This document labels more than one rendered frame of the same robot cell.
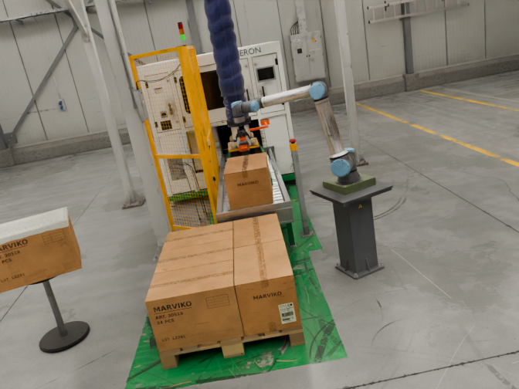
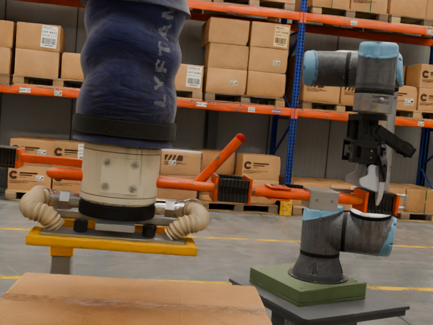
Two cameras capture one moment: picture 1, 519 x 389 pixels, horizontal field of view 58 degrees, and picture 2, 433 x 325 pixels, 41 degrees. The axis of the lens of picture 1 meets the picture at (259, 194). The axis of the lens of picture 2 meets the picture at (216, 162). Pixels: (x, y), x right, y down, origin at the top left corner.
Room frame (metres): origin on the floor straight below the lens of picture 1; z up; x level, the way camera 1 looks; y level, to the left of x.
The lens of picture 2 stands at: (4.42, 1.37, 1.38)
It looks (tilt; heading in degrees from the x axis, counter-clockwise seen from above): 4 degrees down; 262
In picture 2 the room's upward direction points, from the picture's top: 5 degrees clockwise
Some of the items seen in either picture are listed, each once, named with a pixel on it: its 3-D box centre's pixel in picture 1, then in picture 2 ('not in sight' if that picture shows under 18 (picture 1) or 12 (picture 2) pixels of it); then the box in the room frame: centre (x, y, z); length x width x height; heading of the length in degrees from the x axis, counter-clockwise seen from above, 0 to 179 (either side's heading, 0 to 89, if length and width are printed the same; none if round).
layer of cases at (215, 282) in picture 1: (225, 272); not in sight; (3.38, 0.37, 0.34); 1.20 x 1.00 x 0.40; 0
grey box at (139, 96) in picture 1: (141, 104); not in sight; (4.80, 0.99, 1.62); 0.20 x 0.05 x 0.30; 0
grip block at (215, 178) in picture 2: not in sight; (230, 187); (4.21, 0.06, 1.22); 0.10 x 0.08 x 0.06; 91
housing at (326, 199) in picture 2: not in sight; (319, 198); (4.00, 0.06, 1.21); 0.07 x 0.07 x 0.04; 1
